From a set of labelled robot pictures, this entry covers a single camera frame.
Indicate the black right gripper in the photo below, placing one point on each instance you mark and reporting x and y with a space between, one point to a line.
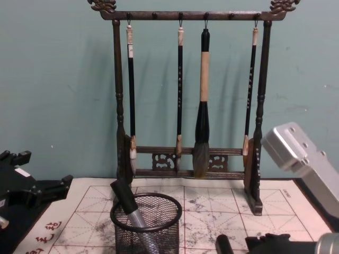
303 247

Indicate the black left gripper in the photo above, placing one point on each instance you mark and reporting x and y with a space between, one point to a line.
18 185

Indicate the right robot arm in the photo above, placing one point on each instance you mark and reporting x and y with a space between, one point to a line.
304 164

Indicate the white felt mat red grid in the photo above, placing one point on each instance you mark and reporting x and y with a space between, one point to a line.
212 211

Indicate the black mesh pen holder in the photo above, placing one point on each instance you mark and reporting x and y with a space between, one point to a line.
124 232

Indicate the thin brush with white label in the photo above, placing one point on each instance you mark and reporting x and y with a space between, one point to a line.
131 87

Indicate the thin black calligraphy brush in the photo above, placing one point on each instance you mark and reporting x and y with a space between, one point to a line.
250 87
180 92

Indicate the dark wooden brush rack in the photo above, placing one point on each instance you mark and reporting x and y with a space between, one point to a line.
185 16

